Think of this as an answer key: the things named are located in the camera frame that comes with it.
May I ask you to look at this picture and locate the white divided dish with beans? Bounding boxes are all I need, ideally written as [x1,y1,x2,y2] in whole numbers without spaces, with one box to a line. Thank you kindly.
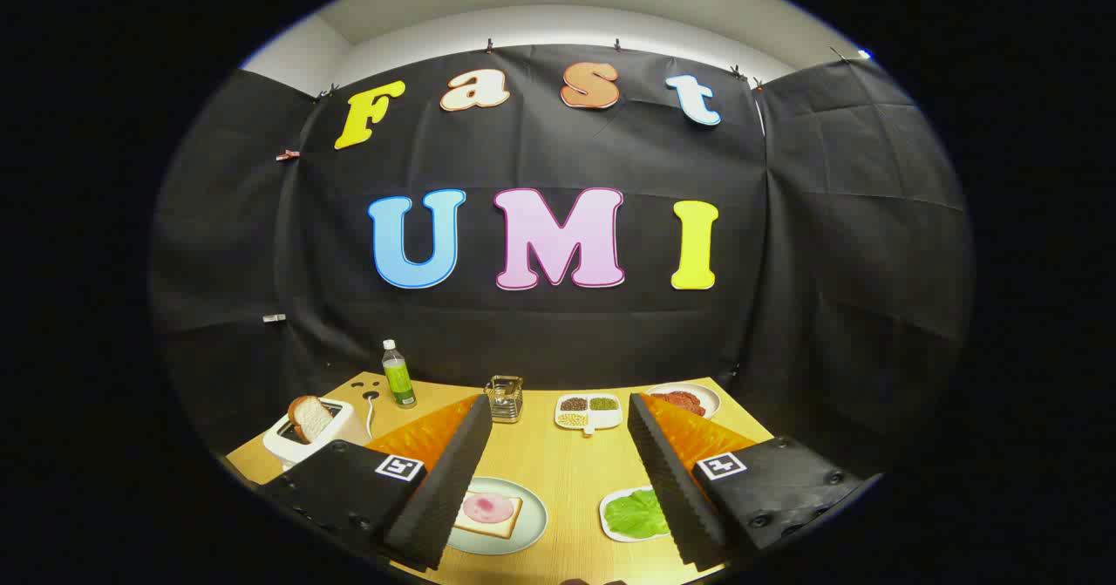
[555,392,623,436]

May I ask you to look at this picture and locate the metal wire cutlery holder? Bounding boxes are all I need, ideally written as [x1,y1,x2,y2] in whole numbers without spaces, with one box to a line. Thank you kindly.
[486,376,524,423]

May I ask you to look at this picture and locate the black backdrop cloth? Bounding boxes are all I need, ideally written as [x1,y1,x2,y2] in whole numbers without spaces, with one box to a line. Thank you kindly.
[148,43,973,490]

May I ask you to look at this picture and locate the green label plastic bottle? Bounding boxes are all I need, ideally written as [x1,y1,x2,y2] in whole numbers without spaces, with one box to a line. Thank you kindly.
[382,339,418,409]

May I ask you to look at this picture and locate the pale green round plate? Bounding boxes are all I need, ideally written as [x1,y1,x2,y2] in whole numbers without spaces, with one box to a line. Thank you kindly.
[445,477,548,556]

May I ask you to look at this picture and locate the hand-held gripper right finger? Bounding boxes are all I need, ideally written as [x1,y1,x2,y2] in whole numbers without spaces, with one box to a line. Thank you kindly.
[628,391,864,571]

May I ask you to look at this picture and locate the white square plate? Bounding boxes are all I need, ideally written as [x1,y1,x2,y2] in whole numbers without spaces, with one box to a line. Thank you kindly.
[599,486,672,543]

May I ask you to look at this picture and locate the bread slice under ham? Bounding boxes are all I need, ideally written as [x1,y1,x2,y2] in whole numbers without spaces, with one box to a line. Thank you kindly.
[453,491,524,540]

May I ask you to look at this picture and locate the plain toast bread slice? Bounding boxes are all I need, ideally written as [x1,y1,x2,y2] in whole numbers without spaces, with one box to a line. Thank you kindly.
[288,396,335,444]

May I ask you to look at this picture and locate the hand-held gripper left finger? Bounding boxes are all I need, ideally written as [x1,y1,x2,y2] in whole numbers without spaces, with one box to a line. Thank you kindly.
[262,393,493,571]

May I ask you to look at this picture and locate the green lettuce leaf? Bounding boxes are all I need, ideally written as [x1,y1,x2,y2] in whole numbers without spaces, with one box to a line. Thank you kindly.
[604,489,670,540]

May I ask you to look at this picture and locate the white round plate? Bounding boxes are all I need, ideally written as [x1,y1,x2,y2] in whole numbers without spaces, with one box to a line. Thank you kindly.
[645,382,722,420]

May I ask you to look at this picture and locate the white toaster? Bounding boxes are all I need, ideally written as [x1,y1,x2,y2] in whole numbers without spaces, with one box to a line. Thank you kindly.
[262,396,371,469]

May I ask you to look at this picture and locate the brown steak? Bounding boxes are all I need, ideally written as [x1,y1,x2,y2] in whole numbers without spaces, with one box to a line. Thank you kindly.
[654,391,707,417]

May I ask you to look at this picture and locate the pink ham slice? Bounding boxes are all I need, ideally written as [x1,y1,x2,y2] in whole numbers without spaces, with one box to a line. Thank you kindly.
[462,493,515,525]

